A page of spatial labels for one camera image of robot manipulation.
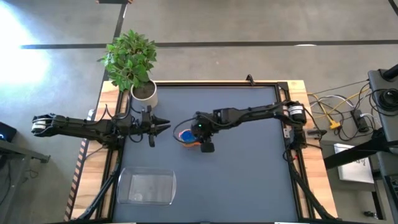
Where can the green leafy plant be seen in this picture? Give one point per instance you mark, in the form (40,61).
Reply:
(130,59)

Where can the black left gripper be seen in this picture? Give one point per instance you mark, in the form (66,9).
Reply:
(146,126)

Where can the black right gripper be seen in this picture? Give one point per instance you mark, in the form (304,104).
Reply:
(205,124)

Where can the dark grey cart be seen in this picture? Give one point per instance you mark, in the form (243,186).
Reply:
(377,81)

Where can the black aluminium table frame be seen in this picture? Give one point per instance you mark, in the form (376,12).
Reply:
(283,87)

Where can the black yellow striped tape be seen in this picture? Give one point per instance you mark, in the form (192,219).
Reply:
(77,174)

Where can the black device with blue light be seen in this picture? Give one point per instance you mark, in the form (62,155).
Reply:
(7,132)

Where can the black stand bar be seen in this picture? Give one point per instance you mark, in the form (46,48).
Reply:
(384,143)

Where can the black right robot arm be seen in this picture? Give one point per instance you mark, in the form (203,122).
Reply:
(255,112)

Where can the grey metal stand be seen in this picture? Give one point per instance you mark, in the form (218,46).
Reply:
(18,149)

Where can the black power strip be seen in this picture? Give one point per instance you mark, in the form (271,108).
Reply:
(360,121)

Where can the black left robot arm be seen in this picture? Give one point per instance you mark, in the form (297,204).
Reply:
(77,127)

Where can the clear plastic basket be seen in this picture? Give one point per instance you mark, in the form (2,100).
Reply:
(149,189)

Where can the white plant pot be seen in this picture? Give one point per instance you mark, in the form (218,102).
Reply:
(149,101)

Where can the small black object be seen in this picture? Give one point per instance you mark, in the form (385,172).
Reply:
(370,214)

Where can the black table clamp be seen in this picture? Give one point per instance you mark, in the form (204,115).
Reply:
(249,79)

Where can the white board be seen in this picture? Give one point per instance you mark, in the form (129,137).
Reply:
(354,171)

